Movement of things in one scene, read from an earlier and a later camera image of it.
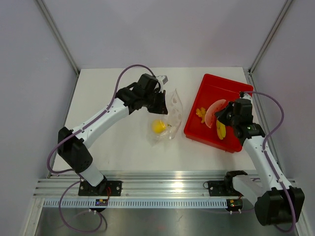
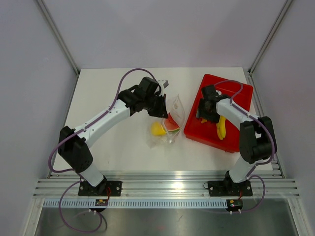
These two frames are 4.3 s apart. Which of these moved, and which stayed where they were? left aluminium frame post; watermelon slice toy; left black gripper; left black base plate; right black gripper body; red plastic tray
Moved: right black gripper body; watermelon slice toy
Stayed: red plastic tray; left black base plate; left black gripper; left aluminium frame post
